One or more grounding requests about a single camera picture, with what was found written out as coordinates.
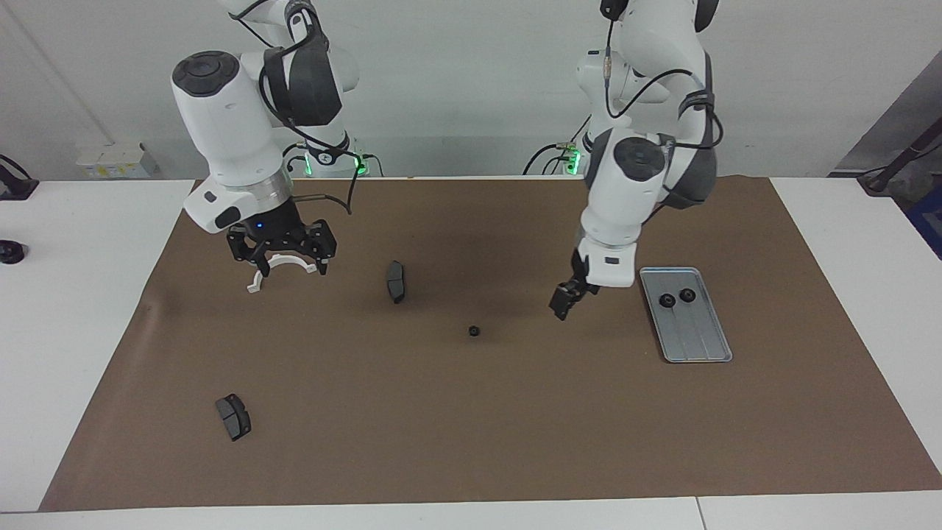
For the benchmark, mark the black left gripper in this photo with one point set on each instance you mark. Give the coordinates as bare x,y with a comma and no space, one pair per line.
581,280

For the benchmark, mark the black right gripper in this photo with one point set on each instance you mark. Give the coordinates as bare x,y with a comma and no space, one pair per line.
283,234

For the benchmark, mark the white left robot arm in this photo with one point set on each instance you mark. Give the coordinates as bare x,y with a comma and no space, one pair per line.
633,191

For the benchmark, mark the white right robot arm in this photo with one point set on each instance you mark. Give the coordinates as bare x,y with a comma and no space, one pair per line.
221,125

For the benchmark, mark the silver metal tray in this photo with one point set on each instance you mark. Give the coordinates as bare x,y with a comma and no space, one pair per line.
695,338

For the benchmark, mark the long grey brake pad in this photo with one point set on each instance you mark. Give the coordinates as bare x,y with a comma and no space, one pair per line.
396,283

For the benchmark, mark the brown table mat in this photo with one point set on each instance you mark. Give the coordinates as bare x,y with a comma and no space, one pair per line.
441,412

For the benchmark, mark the short grey brake pad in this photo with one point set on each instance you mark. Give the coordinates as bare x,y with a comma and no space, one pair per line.
234,418

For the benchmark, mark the black round knob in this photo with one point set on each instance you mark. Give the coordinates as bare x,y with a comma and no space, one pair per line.
11,252

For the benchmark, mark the black stand foot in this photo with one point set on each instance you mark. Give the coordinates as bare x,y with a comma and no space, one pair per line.
894,169

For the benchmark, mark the white curved plastic bracket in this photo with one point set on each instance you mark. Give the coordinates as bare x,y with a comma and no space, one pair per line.
255,283

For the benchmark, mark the white wall socket box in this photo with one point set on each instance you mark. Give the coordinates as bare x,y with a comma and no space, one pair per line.
118,162

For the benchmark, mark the black clamp mount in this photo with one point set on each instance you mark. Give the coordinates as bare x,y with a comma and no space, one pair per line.
15,188

